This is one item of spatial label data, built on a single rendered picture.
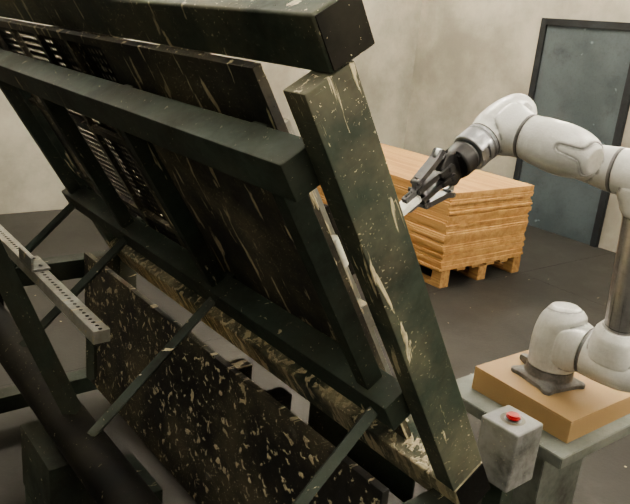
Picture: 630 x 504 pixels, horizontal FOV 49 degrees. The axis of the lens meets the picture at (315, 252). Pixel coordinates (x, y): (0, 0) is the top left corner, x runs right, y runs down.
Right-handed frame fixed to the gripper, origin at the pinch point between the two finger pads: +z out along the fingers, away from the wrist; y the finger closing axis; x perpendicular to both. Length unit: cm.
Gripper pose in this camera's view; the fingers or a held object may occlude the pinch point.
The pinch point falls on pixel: (405, 206)
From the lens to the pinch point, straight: 148.4
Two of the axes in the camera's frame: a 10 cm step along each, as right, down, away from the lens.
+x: -6.1, -3.0, 7.3
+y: 3.2, 7.5, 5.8
